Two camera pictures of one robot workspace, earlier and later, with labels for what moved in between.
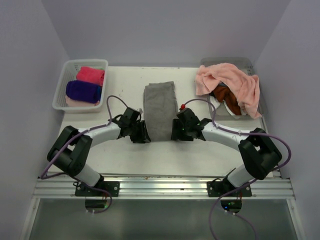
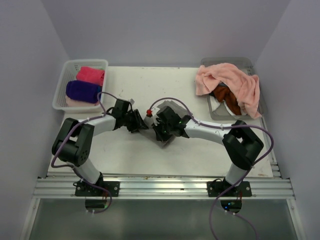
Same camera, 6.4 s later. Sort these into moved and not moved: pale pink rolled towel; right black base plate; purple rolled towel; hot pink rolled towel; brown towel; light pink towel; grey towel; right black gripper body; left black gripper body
Moved: grey towel; right black gripper body; left black gripper body
Not moved: right black base plate; light pink towel; brown towel; pale pink rolled towel; purple rolled towel; hot pink rolled towel
